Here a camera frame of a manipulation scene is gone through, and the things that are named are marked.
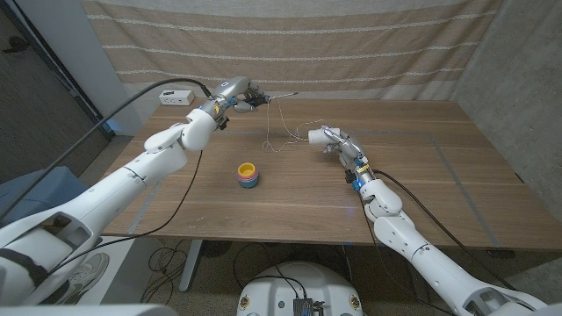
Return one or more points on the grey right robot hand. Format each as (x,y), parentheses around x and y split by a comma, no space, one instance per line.
(351,151)

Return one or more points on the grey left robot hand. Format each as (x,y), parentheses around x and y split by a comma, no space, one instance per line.
(235,92)

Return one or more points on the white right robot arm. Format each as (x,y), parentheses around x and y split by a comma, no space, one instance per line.
(421,259)

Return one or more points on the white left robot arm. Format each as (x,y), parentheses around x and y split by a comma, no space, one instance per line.
(131,175)

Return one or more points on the white power strip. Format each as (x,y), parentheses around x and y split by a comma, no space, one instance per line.
(175,98)

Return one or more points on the beige striped backdrop cloth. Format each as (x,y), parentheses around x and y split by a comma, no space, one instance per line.
(285,44)

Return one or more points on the stacked colourful cups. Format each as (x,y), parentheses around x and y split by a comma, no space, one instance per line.
(247,175)

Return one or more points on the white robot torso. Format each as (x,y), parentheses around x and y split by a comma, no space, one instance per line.
(281,289)

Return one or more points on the grey torso electronics module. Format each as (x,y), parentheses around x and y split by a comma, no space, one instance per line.
(303,307)

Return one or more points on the white floor board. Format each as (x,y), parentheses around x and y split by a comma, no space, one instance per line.
(118,267)

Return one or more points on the blue upholstered chair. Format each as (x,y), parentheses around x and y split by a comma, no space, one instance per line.
(48,193)

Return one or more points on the white grey sneaker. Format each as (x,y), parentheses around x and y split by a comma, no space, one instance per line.
(85,274)

